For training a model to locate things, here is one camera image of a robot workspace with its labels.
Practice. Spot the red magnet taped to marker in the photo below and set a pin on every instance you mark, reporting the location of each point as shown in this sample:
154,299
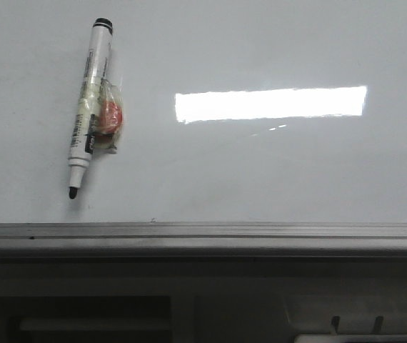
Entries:
110,119

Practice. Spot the white black whiteboard marker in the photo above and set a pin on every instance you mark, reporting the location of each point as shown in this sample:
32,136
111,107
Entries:
83,137

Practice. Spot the white whiteboard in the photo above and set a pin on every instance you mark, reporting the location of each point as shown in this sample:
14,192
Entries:
235,111

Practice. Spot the grey aluminium whiteboard frame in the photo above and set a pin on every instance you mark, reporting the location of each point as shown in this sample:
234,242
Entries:
182,240

